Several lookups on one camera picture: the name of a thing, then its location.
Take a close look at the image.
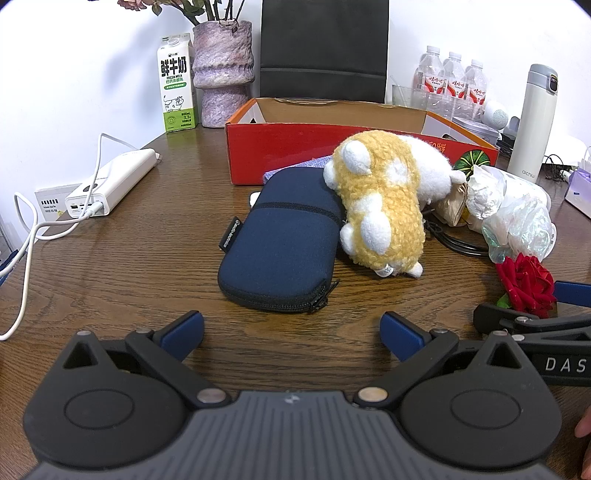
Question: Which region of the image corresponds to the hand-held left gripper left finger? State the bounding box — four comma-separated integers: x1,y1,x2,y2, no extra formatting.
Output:
62,310,232,409

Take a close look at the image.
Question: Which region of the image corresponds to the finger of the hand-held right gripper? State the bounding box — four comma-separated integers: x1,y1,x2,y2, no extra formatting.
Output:
553,280,591,304
473,302,591,341

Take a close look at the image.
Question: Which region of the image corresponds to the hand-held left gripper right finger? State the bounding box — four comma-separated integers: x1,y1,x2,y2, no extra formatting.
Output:
355,311,536,409

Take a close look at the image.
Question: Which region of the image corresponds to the red rose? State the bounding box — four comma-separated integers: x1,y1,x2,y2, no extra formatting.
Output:
495,252,557,319

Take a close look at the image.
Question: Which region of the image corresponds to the navy blue zipper pouch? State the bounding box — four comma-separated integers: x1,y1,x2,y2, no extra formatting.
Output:
217,166,343,315

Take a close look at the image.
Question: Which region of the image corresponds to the yellow white plush toy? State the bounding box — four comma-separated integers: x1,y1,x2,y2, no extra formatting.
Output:
322,130,468,280

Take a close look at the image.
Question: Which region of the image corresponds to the red cardboard box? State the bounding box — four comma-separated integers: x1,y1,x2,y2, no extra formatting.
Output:
225,97,500,186

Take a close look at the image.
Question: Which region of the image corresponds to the wooden desktop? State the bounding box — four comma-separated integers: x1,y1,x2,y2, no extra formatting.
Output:
0,126,591,416

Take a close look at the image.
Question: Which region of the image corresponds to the clear plastic bag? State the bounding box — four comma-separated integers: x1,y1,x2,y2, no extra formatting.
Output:
481,172,557,265

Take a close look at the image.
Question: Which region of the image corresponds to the purple tissue box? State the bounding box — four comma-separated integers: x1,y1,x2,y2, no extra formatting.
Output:
564,168,591,211

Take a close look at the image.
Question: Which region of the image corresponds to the brown paper bag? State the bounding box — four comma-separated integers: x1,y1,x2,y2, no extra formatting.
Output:
436,182,472,227

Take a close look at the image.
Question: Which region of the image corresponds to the white plastic bag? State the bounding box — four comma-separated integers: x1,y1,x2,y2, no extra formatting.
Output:
466,165,509,221

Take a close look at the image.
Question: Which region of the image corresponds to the white paper sheet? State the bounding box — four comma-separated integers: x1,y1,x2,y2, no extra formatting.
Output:
545,136,591,168

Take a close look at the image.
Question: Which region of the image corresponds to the white power bank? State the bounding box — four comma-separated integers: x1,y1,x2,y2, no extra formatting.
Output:
64,148,163,217

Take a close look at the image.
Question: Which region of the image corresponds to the white thermos bottle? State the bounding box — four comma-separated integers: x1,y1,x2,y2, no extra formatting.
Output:
507,64,560,179

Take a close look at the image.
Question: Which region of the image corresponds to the silver tin box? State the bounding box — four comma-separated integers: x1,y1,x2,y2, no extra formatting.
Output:
450,115,502,144

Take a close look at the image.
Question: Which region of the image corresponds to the purple cloth pouch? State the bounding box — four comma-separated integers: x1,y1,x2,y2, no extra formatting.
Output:
262,157,334,184

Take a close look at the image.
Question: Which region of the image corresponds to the white round speaker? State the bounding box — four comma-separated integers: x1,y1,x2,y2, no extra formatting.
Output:
482,99,511,130

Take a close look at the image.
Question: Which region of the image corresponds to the water bottle with red label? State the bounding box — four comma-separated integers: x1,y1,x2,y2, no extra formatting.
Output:
464,59,489,122
441,52,467,119
413,45,447,110

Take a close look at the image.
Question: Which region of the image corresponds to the clear drinking glass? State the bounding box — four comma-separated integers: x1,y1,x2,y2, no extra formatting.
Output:
391,84,417,110

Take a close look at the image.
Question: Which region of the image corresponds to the green white milk carton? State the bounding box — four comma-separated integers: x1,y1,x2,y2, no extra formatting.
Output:
159,32,200,135

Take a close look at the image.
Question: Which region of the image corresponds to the purple textured vase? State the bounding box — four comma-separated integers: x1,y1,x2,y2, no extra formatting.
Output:
191,20,256,129

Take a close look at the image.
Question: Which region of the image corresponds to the black paper bag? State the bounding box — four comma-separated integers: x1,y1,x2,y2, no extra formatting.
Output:
260,0,390,105

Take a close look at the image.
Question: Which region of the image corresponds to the black braided cable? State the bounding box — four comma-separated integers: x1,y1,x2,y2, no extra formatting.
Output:
422,208,491,254

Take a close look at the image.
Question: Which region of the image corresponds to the white charging cable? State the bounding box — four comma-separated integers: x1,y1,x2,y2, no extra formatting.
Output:
0,132,140,343

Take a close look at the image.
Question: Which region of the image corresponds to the white wall socket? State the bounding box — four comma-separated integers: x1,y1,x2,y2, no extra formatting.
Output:
34,183,86,223

